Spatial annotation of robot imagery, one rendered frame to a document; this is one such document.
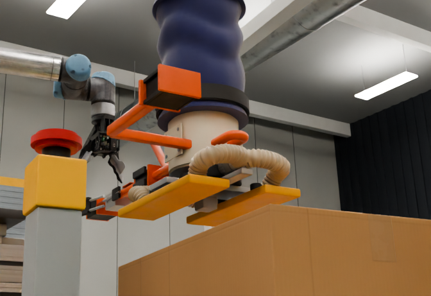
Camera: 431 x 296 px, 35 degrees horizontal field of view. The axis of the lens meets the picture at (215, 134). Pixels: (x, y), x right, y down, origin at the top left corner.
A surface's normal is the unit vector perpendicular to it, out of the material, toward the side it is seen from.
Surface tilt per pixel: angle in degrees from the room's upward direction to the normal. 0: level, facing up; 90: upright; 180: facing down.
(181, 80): 90
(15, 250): 90
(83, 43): 180
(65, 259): 90
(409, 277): 90
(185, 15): 73
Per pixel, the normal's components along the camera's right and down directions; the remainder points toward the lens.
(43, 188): 0.49, -0.31
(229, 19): 0.78, 0.09
